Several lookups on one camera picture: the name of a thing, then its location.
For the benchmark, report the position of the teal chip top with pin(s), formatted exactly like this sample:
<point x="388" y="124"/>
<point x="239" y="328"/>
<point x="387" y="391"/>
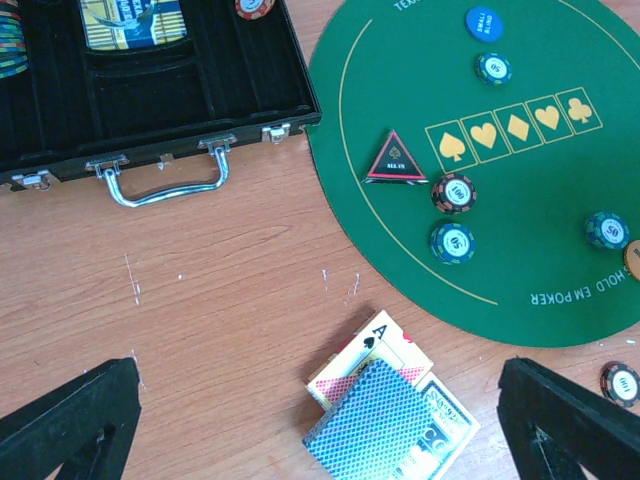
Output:
<point x="493" y="68"/>

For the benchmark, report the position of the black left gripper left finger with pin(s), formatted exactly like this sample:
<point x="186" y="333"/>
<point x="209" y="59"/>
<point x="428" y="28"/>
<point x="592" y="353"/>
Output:
<point x="83" y="429"/>

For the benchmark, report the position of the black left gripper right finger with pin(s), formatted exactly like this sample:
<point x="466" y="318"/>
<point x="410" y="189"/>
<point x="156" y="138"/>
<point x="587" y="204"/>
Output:
<point x="556" y="429"/>

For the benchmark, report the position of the teal chip bottom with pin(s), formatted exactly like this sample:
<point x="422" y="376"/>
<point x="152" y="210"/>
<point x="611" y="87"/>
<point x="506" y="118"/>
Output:
<point x="607" y="230"/>

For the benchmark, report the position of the brown chip stack on table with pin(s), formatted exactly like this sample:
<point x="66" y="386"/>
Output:
<point x="620" y="384"/>

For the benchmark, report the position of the teal chip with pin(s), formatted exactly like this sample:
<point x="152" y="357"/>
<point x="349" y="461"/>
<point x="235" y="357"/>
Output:
<point x="607" y="230"/>
<point x="453" y="243"/>
<point x="493" y="68"/>

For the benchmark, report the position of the green round poker mat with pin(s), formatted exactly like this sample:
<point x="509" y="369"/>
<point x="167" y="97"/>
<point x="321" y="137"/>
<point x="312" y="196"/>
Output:
<point x="556" y="144"/>

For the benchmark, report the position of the orange big blind button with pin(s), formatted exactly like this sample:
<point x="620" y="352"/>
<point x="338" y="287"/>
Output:
<point x="632" y="259"/>

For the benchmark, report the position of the blue small blind button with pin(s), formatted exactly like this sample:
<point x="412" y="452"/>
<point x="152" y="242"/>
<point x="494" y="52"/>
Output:
<point x="484" y="24"/>

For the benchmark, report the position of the chip row in case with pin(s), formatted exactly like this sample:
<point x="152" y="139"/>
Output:
<point x="14" y="59"/>

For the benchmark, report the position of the black poker chip case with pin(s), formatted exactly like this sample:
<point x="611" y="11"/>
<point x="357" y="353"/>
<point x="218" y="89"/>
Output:
<point x="77" y="112"/>

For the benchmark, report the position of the yellow card box in case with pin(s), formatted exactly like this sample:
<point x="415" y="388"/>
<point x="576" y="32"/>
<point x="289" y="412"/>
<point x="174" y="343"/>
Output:
<point x="111" y="25"/>

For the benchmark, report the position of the red chip in case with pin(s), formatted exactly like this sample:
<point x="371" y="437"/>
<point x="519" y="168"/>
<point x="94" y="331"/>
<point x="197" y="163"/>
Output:
<point x="253" y="9"/>

